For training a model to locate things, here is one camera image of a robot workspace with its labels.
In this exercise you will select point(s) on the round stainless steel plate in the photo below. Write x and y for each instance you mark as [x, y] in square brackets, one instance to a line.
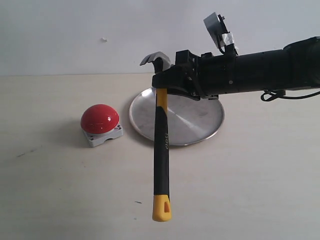
[189, 121]

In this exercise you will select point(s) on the yellow black claw hammer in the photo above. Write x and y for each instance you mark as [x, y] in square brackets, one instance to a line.
[161, 208]

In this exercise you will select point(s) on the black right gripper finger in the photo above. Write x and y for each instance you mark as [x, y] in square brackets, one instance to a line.
[188, 61]
[177, 81]

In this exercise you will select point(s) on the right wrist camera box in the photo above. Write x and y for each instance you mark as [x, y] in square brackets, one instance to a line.
[222, 38]

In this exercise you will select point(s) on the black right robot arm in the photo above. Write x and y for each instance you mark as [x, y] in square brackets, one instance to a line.
[295, 67]

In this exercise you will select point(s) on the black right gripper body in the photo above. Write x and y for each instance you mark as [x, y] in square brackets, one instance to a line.
[214, 75]

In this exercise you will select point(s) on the red dome push button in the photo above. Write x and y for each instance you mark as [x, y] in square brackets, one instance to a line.
[100, 123]

